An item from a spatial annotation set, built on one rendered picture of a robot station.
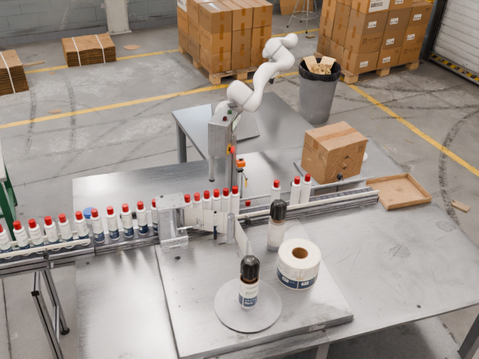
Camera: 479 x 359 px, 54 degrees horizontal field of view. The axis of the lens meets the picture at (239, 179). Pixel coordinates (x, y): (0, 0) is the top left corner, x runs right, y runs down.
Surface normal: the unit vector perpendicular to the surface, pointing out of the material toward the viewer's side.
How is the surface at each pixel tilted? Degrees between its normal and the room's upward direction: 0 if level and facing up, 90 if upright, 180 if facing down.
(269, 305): 0
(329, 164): 90
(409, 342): 1
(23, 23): 90
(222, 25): 90
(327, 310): 0
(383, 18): 90
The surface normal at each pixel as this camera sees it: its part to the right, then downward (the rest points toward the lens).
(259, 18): 0.47, 0.55
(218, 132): -0.31, 0.57
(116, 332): 0.03, -0.80
